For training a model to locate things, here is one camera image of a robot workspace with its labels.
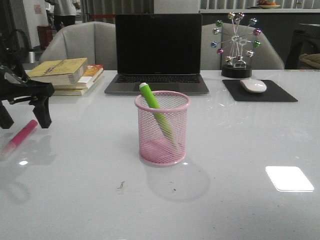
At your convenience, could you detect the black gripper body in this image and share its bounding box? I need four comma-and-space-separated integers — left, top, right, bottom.
0, 29, 55, 101

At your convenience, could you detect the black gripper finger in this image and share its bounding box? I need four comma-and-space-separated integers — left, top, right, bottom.
29, 96, 52, 129
0, 100, 14, 129

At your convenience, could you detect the pink highlighter pen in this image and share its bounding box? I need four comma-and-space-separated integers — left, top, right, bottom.
0, 119, 38, 161

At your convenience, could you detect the green highlighter pen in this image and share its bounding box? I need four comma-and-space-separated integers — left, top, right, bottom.
139, 82, 179, 149

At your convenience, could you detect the pink mesh pen holder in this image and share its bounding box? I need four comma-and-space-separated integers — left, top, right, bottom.
134, 90, 190, 166

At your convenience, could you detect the pale bottom book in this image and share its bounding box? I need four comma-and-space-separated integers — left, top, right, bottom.
53, 76, 102, 96

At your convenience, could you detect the yellow top book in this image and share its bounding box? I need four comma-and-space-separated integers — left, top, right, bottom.
27, 57, 88, 86

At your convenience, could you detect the red trash bin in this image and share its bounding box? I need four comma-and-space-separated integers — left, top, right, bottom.
37, 25, 53, 50

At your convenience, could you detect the orange white middle book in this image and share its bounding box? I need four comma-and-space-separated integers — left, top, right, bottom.
54, 64, 104, 90

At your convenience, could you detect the grey left armchair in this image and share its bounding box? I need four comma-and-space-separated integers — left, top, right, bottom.
39, 21, 117, 71

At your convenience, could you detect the grey armchair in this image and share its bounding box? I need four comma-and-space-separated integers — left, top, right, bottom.
200, 22, 284, 70
39, 21, 117, 71

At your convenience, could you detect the person in white shirt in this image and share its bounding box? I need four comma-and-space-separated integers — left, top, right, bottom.
45, 0, 81, 32

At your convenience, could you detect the grey laptop black screen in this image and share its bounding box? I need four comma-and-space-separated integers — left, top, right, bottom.
104, 13, 209, 95

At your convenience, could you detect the grey right armchair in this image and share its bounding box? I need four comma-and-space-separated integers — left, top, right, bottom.
200, 22, 284, 70

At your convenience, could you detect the ferris wheel desk ornament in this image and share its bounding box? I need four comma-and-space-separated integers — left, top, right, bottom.
210, 12, 262, 79

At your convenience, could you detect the white computer mouse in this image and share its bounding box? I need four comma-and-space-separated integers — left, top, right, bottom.
240, 79, 267, 94

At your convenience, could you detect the black mouse pad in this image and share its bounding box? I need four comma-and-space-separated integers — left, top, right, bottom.
222, 79, 298, 103

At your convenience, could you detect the fruit bowl on counter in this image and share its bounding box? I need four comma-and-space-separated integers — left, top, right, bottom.
257, 0, 280, 9

